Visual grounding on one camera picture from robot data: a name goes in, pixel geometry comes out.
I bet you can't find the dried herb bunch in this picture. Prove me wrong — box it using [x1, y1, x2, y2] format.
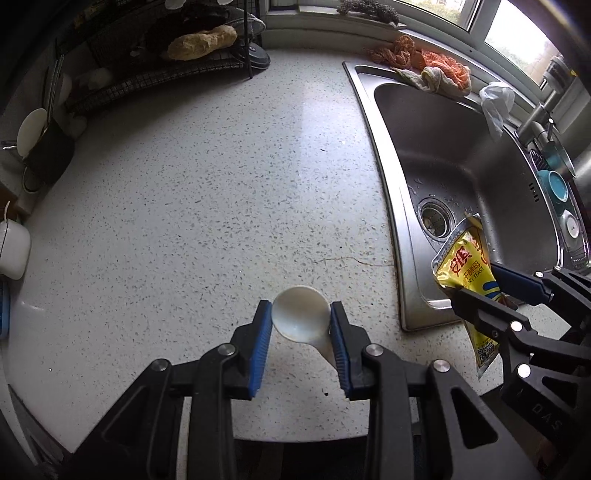
[337, 0, 402, 25]

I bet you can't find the orange knitted cloth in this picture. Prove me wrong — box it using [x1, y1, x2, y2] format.
[365, 34, 472, 93]

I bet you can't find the teal bowl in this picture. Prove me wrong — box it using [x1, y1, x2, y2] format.
[536, 170, 573, 215]

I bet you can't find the white plastic bag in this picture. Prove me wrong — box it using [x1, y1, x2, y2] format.
[479, 82, 515, 143]

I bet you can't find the stainless steel sink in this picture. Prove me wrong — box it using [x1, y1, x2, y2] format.
[342, 62, 591, 332]

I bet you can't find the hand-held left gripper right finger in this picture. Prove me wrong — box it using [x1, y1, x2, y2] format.
[329, 301, 541, 480]

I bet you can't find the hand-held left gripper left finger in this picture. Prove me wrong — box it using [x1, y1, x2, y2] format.
[69, 300, 273, 480]

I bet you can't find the steel kitchen faucet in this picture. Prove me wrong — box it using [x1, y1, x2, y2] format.
[515, 55, 573, 146]

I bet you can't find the steel basin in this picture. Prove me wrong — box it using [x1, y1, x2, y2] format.
[542, 138, 578, 178]

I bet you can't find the yellow yeast packet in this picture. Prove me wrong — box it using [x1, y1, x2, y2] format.
[431, 213, 509, 380]

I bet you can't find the beige dish cloth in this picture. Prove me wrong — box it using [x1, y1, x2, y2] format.
[392, 66, 467, 97]

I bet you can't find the black wire rack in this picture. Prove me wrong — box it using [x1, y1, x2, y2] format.
[55, 0, 269, 116]

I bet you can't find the black utensil holder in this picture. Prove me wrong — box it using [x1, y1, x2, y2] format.
[21, 117, 75, 195]

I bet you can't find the bread loaf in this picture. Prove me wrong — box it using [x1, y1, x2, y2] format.
[167, 25, 238, 61]

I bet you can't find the white plastic spoon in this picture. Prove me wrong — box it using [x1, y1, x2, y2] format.
[271, 286, 345, 377]

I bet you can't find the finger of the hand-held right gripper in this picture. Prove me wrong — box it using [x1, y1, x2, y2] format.
[450, 287, 537, 345]
[489, 262, 563, 305]

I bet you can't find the white rice paddle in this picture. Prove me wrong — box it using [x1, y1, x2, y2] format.
[16, 108, 49, 158]

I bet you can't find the white bowl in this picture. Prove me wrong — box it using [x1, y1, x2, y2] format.
[560, 210, 585, 241]

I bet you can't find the white window frame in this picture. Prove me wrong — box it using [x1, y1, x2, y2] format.
[268, 0, 583, 88]

